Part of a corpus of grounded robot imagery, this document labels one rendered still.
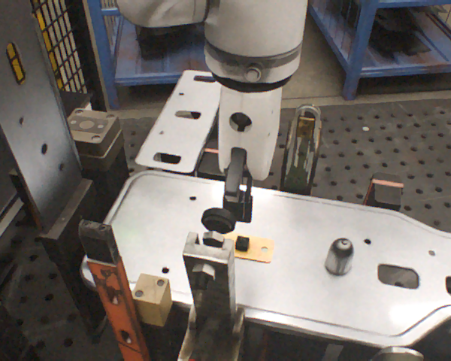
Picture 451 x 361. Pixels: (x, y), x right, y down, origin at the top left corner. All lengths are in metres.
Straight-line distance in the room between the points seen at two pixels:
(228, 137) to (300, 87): 2.34
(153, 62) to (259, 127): 2.28
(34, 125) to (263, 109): 0.31
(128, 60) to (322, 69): 1.18
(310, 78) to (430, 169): 1.68
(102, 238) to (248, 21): 0.21
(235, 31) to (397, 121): 1.06
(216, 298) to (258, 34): 0.22
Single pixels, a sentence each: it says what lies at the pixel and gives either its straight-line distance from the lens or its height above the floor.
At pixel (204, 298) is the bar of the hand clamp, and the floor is 1.13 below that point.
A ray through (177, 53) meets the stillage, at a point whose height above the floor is 0.16.
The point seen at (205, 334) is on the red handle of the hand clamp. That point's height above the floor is 1.09.
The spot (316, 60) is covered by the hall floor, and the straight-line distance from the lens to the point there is 3.03.
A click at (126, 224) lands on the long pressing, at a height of 1.00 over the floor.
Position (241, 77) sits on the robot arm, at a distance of 0.39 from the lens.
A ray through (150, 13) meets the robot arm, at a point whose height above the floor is 1.36.
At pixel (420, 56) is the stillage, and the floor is 0.17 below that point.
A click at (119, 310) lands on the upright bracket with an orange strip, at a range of 0.49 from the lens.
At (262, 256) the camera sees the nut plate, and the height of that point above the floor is 1.00.
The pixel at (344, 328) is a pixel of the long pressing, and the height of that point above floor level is 1.00.
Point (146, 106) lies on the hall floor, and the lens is 2.59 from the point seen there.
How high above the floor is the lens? 1.49
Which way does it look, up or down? 46 degrees down
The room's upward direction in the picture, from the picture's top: straight up
